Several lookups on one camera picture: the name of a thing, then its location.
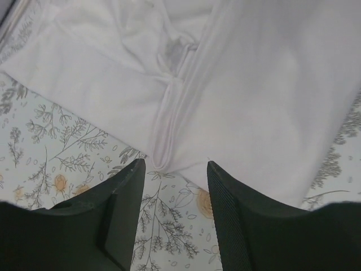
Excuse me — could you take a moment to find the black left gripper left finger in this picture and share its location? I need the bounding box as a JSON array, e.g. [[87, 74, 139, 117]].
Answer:
[[1, 159, 146, 270]]

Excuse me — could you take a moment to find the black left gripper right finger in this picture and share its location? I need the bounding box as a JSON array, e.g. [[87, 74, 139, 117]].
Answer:
[[207, 161, 360, 270]]

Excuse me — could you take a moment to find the white t shirt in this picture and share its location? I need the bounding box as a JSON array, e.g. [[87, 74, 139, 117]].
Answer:
[[1, 1, 360, 206]]

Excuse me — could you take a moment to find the floral patterned table mat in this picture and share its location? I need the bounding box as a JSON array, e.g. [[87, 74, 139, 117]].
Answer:
[[0, 0, 361, 271]]

